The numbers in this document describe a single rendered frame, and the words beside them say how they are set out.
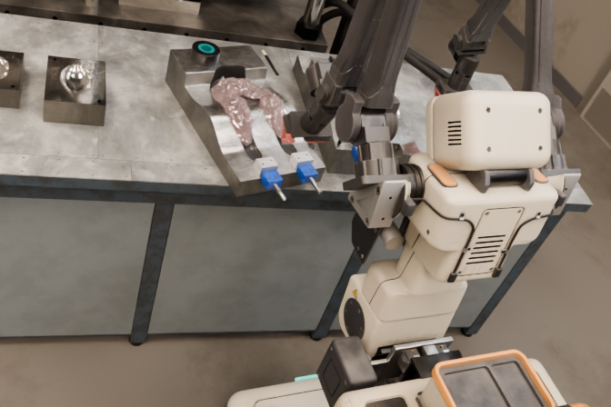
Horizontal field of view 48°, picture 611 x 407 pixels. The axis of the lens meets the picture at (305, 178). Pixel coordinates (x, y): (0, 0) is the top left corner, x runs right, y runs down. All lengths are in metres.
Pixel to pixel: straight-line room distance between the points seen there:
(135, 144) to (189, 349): 0.85
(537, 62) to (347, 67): 0.43
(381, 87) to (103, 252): 1.02
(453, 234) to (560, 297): 1.94
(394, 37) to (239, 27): 1.26
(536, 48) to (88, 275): 1.35
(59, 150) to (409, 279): 0.90
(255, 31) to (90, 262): 0.99
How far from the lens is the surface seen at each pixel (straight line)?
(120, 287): 2.13
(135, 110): 1.95
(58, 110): 1.85
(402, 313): 1.60
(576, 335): 3.14
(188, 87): 1.95
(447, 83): 2.03
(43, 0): 2.41
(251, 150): 1.82
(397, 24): 1.26
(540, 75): 1.59
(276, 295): 2.26
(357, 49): 1.38
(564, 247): 3.52
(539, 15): 1.58
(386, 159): 1.30
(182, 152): 1.84
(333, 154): 1.88
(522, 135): 1.35
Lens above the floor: 1.99
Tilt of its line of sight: 39 degrees down
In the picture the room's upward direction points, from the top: 20 degrees clockwise
